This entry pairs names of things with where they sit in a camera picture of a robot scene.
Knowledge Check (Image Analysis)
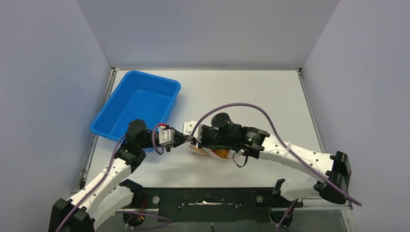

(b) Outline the purple cable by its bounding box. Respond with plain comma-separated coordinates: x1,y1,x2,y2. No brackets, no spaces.
187,102,363,232
62,123,174,232

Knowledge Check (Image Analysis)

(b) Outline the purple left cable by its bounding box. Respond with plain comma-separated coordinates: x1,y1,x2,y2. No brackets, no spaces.
62,123,174,232

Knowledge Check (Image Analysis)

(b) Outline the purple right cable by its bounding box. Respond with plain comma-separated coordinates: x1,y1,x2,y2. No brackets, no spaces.
187,102,363,232

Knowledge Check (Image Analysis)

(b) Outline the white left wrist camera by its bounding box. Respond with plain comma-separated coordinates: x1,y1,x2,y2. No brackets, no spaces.
158,124,175,146

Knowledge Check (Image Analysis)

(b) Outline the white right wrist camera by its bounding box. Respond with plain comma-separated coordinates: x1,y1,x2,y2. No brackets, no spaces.
182,121,203,143

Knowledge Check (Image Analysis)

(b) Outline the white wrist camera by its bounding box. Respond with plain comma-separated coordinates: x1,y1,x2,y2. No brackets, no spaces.
158,124,175,146
182,121,203,143

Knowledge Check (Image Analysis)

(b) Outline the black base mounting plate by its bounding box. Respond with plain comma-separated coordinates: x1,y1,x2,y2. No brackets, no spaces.
127,187,303,223

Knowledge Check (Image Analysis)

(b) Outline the round brown fried ball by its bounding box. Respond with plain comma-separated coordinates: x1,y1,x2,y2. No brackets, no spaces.
212,149,229,159

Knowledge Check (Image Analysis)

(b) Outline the blue plastic bin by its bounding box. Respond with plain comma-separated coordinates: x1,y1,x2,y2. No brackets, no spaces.
90,71,181,150

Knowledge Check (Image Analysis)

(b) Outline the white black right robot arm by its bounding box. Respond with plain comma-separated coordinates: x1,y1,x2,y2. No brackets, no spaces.
193,113,354,206

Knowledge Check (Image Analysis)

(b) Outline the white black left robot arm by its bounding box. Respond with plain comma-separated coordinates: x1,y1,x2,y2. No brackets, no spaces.
48,119,197,232

